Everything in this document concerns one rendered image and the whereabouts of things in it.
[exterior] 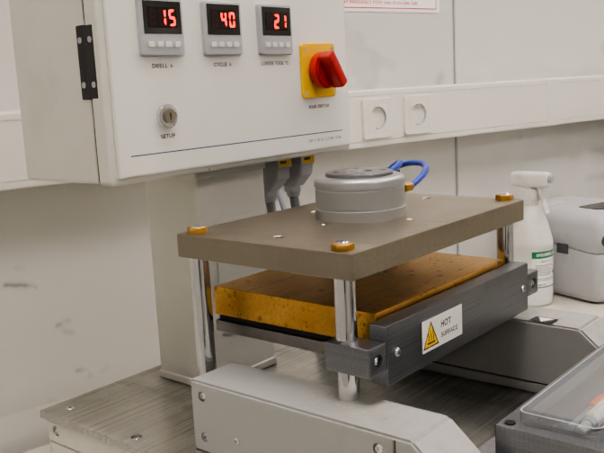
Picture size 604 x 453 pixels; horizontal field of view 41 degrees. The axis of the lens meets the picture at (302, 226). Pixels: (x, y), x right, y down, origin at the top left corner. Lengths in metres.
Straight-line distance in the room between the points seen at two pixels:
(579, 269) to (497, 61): 0.46
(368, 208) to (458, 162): 1.00
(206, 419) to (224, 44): 0.33
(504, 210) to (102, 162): 0.35
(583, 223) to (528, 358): 0.82
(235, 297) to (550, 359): 0.30
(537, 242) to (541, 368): 0.78
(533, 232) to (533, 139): 0.35
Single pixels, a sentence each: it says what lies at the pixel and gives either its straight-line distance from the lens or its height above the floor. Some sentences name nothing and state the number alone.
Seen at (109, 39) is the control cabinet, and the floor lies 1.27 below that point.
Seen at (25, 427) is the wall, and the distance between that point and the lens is 1.24.
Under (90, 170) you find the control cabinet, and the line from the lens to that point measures 0.71.
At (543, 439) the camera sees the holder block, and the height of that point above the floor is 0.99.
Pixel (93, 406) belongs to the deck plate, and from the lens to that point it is 0.83.
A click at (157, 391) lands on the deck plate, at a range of 0.85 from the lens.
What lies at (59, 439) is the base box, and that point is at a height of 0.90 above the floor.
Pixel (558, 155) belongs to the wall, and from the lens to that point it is 1.94.
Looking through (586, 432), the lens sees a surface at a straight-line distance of 0.56.
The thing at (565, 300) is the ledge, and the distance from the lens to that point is 1.64.
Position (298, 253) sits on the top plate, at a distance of 0.59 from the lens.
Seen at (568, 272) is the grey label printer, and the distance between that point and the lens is 1.63.
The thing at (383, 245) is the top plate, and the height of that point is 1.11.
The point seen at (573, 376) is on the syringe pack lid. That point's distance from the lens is 0.64.
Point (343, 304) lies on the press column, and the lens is 0.58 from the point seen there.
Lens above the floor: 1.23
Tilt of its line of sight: 10 degrees down
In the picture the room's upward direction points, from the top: 3 degrees counter-clockwise
